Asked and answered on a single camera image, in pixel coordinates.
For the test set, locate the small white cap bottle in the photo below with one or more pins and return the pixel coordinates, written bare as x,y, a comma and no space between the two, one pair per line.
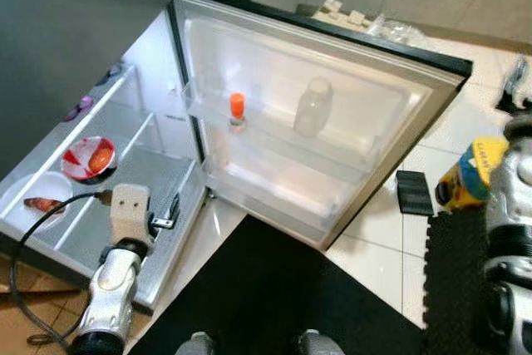
313,110

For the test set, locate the silver main fridge door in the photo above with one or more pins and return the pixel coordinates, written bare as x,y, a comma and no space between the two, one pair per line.
374,97

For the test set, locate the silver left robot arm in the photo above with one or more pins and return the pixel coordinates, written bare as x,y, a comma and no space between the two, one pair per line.
112,288

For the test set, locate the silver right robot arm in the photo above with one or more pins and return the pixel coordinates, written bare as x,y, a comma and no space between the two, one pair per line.
507,205

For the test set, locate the clear fridge door shelf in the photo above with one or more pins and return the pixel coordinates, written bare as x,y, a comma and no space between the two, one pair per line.
274,143

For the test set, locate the round orange fruit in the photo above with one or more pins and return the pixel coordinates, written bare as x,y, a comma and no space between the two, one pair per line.
100,158

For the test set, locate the red patterned bowl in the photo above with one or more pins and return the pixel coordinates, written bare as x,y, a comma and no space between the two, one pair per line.
77,168

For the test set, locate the white shallow dish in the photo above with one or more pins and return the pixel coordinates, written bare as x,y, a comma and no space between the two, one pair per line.
50,187

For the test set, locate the brown food piece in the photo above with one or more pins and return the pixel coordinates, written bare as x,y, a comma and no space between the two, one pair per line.
41,204

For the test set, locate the orange cap bottle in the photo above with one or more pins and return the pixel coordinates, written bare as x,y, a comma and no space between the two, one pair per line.
238,106

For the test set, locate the grey robot left foot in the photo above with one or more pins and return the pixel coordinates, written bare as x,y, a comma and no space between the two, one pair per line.
195,344

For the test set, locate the grey robot foot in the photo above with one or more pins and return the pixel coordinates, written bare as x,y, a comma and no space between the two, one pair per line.
320,344
195,344

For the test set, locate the large black floor mat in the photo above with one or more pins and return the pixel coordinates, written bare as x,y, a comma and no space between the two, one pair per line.
266,305

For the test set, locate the purple bag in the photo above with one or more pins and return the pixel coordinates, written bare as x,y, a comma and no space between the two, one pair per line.
79,110

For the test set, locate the dark blue bag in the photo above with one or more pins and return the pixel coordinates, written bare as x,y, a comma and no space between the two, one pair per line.
116,75

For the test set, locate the grey robot right foot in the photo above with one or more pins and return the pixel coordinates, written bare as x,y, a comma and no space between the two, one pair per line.
320,344

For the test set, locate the black interlocking foam mat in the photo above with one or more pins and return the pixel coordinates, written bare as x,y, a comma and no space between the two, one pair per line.
453,272

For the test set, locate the small black mat tile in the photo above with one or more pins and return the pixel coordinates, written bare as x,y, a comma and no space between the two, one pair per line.
414,193

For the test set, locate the cardboard box white foam blocks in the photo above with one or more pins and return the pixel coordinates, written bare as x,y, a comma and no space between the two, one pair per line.
341,12

